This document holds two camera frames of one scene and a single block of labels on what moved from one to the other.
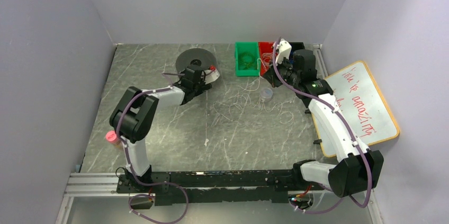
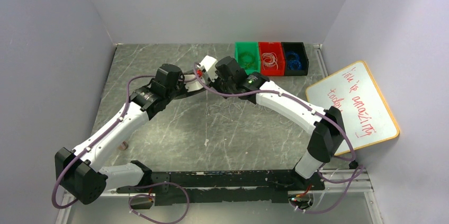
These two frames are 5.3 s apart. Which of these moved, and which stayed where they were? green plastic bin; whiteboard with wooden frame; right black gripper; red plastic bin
Moved: right black gripper
Stayed: whiteboard with wooden frame; green plastic bin; red plastic bin
